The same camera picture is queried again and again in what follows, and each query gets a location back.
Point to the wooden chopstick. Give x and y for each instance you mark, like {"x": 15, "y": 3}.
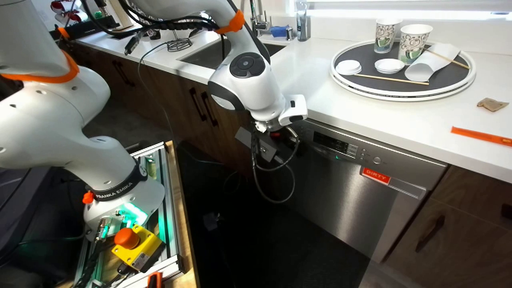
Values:
{"x": 450, "y": 59}
{"x": 393, "y": 78}

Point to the stainless steel dishwasher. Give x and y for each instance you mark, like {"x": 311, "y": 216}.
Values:
{"x": 346, "y": 205}

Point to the wood cabinet under sink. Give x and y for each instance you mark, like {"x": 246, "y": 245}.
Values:
{"x": 166, "y": 101}

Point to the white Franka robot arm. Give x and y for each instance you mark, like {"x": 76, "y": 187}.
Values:
{"x": 49, "y": 122}

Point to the patterned paper cup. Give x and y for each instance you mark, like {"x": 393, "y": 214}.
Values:
{"x": 386, "y": 37}
{"x": 414, "y": 45}

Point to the small white bowl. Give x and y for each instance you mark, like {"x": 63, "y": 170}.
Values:
{"x": 350, "y": 67}
{"x": 390, "y": 66}

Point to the chrome kitchen faucet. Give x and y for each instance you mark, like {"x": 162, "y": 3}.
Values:
{"x": 260, "y": 18}

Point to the round black white-rimmed tray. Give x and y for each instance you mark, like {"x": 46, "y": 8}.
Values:
{"x": 449, "y": 77}

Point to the yellow emergency stop box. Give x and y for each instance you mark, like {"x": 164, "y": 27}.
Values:
{"x": 137, "y": 246}

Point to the wood cabinet beside dishwasher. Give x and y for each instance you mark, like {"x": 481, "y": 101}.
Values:
{"x": 470, "y": 240}

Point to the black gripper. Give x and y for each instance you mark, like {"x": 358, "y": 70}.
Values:
{"x": 278, "y": 142}

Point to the red dishwasher sticker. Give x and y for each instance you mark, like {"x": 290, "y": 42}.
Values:
{"x": 377, "y": 176}

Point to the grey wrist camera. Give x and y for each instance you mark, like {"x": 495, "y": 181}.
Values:
{"x": 244, "y": 136}

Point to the small brown paper packet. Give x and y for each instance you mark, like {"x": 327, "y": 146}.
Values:
{"x": 492, "y": 104}

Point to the clear dish soap bottle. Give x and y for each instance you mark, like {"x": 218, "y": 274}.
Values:
{"x": 303, "y": 24}

